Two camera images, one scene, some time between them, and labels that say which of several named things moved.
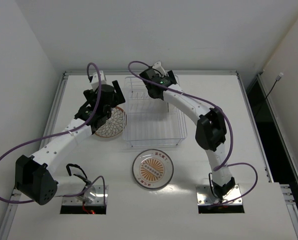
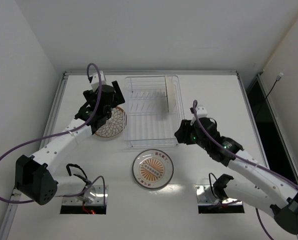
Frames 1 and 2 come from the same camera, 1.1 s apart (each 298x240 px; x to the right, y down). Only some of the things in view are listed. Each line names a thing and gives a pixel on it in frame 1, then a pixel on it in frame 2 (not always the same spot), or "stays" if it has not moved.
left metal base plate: (94, 195) stays
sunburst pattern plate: (152, 169) stays
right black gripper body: (170, 77) -> (182, 133)
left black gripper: (118, 92) stays
